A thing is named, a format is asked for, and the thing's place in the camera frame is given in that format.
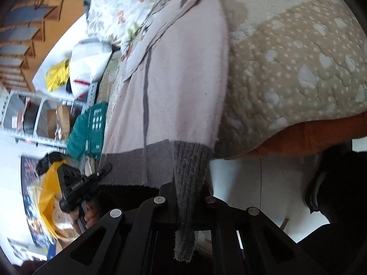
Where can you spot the pink sweater with grey cuffs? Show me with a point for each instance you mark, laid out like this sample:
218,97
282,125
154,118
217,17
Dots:
183,91

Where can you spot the orange bed sheet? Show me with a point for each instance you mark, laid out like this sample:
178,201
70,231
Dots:
315,137

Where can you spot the large yellow plastic bag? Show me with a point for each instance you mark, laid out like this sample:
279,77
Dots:
48,194

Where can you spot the dark printed poster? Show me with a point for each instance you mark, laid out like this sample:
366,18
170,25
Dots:
30,206

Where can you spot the person's dark clothing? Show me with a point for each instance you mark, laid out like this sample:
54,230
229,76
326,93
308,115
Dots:
341,194

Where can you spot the teal plastic basket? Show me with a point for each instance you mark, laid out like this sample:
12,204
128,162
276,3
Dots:
97,126

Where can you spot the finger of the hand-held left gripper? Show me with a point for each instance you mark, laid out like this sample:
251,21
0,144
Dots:
103,170

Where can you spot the beige dotted quilted blanket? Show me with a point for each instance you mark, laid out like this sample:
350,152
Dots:
301,63

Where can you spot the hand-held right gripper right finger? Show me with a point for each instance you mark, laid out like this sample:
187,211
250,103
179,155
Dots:
208,209

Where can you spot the wooden staircase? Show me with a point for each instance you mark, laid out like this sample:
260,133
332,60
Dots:
31,20

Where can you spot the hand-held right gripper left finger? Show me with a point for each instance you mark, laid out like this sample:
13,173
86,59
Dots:
168,206

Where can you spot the small yellow plastic bag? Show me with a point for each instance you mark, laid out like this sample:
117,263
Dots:
57,76

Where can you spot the white plastic bag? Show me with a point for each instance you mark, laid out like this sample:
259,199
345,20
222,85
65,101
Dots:
89,63

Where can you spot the white floral quilt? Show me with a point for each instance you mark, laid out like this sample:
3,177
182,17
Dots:
114,11

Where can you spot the person's left hand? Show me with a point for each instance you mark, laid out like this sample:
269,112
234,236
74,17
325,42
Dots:
91,213

